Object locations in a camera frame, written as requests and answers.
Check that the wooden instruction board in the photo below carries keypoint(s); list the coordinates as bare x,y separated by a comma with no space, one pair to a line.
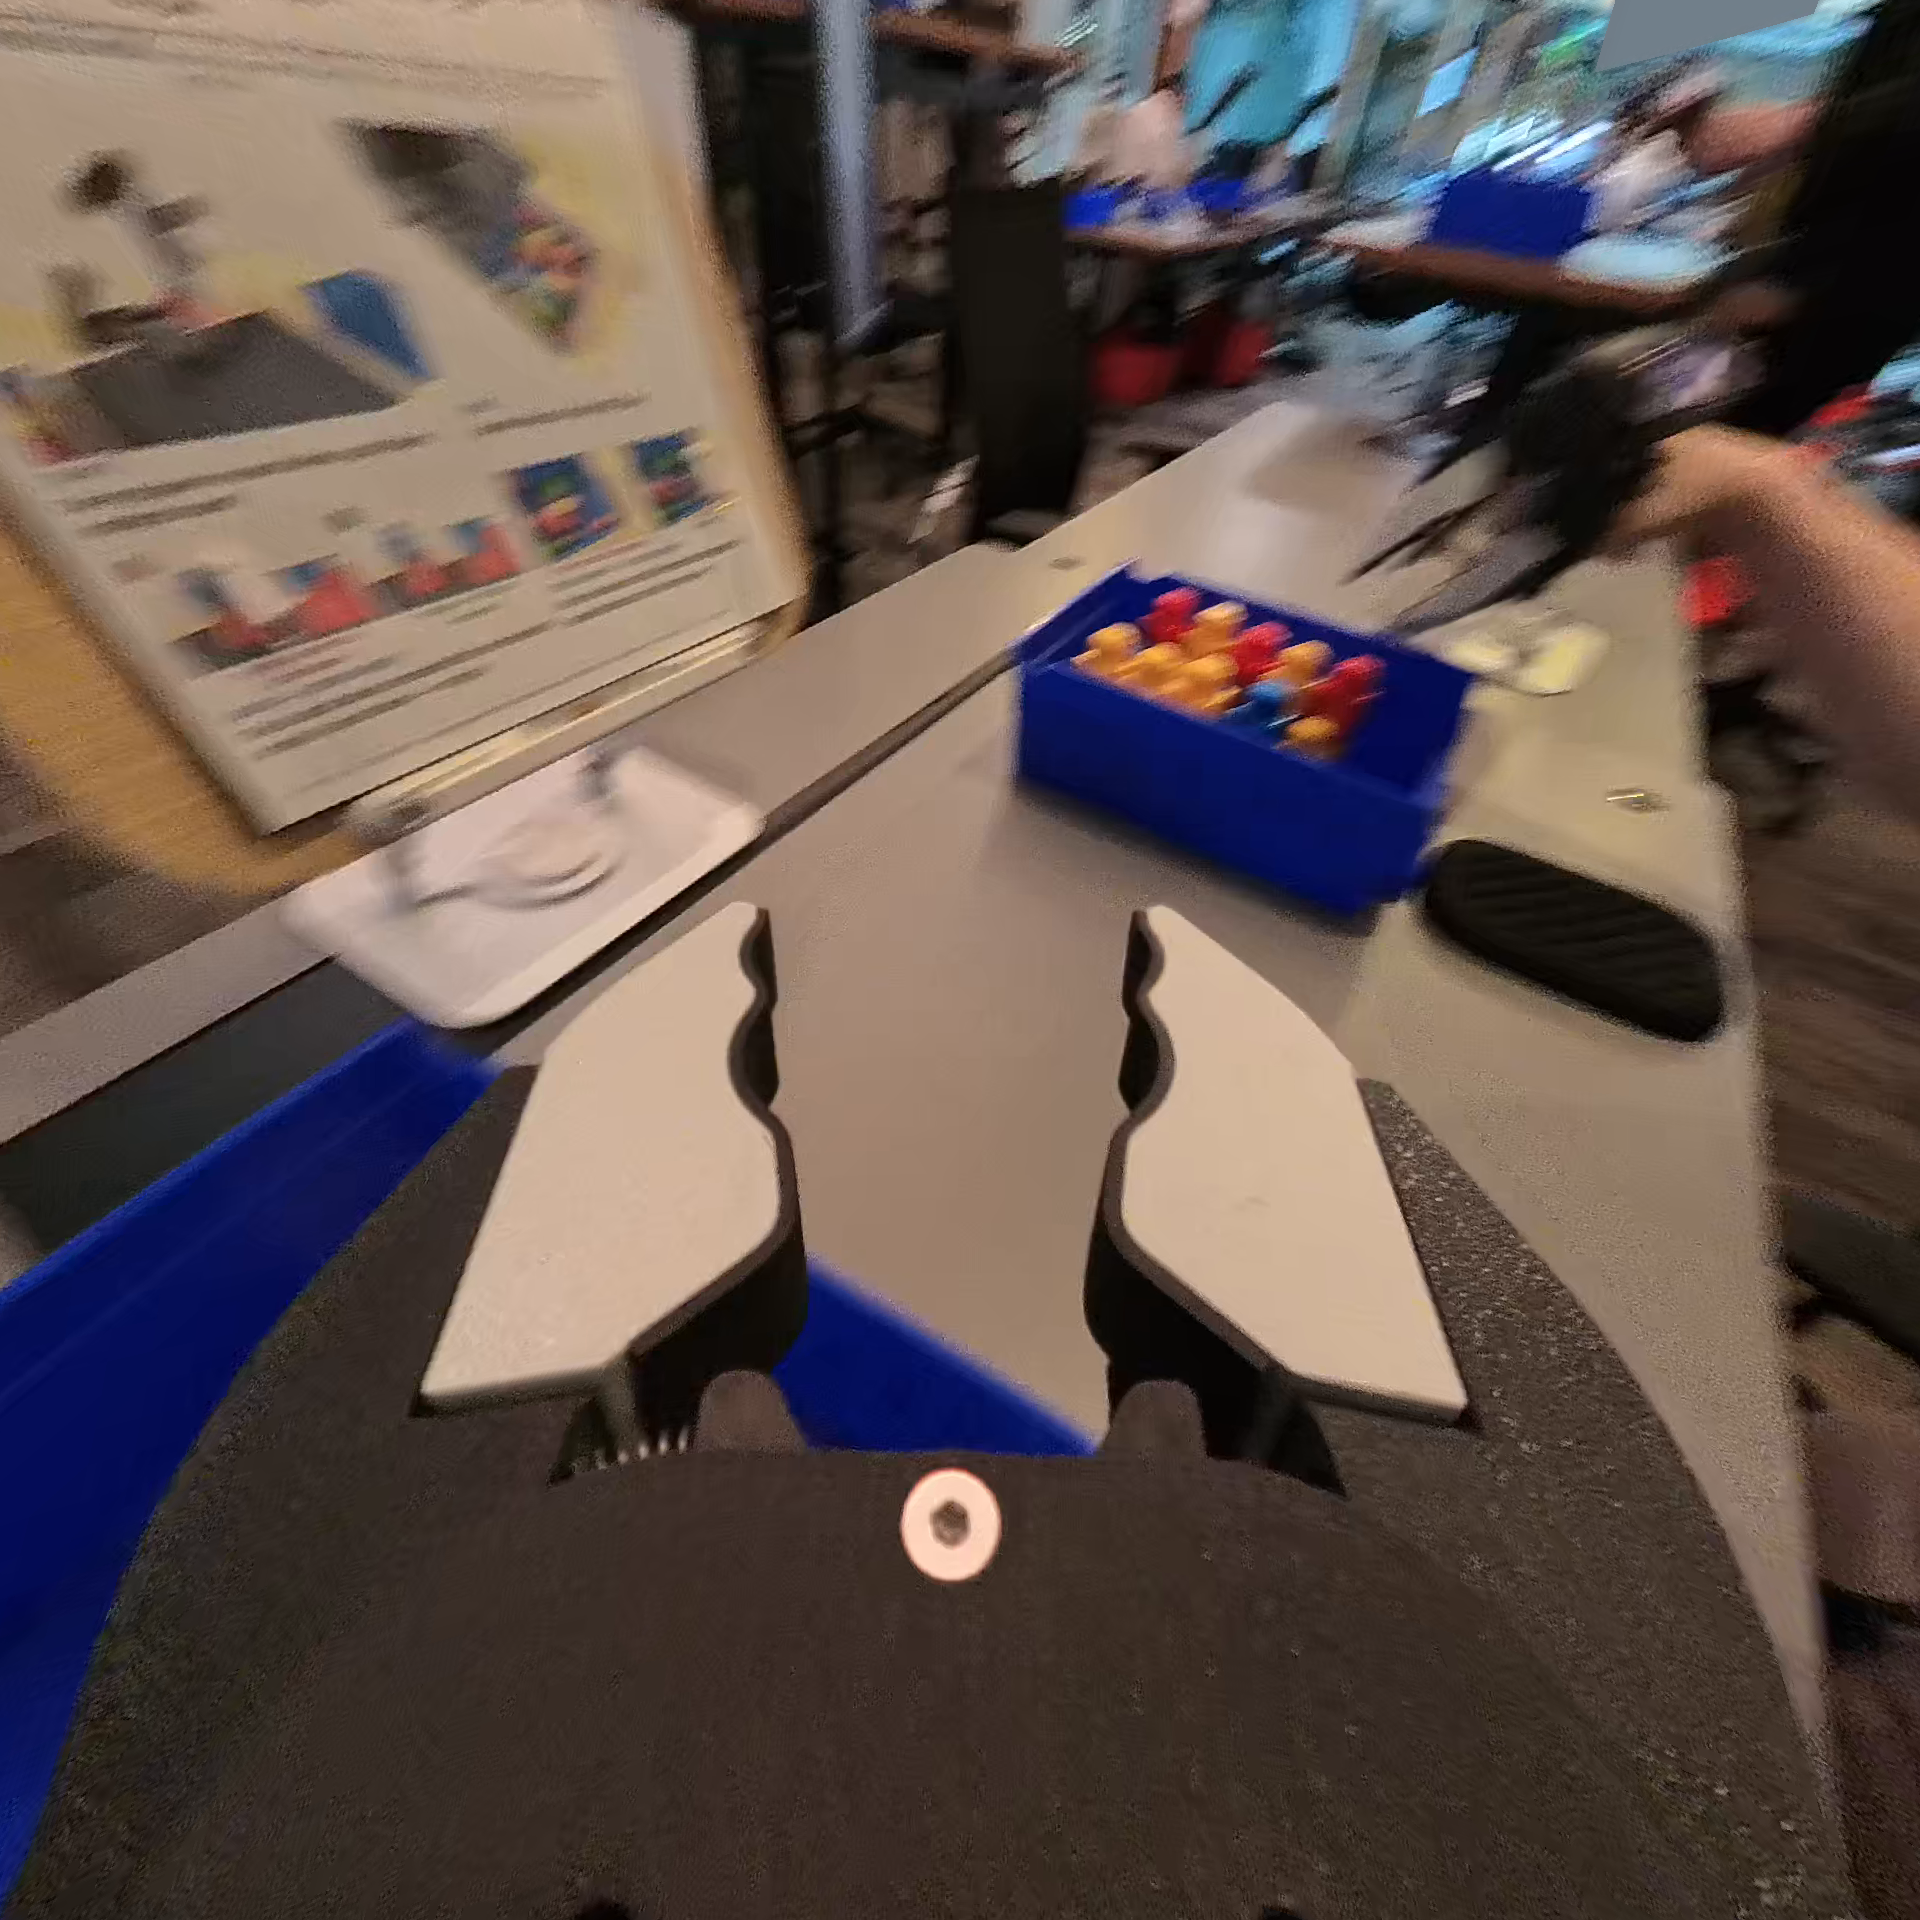
373,452

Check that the person's right forearm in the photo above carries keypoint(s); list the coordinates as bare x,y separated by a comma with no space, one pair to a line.
1801,600

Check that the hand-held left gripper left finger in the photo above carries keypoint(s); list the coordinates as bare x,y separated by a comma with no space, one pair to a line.
628,1186

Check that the black framed standing whiteboard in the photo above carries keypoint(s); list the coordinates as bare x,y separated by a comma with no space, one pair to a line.
846,179

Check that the cluster of assembled block steps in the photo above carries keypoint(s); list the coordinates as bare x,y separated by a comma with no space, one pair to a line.
1201,677

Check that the blue plastic bin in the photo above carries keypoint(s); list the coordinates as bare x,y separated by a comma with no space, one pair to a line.
1507,219
1201,796
150,1305

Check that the tablet on white stand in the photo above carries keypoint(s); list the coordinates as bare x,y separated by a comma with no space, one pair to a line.
1528,661

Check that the red plastic bin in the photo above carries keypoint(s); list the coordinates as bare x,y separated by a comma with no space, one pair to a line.
1234,353
1141,375

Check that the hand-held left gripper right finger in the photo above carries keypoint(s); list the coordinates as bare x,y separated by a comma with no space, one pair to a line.
1274,1199

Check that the black round pad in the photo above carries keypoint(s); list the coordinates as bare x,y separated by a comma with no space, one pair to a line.
1576,938

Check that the white board stand base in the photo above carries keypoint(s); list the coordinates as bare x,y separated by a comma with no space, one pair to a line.
660,841

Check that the black office chair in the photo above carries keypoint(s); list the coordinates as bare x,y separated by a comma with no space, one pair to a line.
1020,346

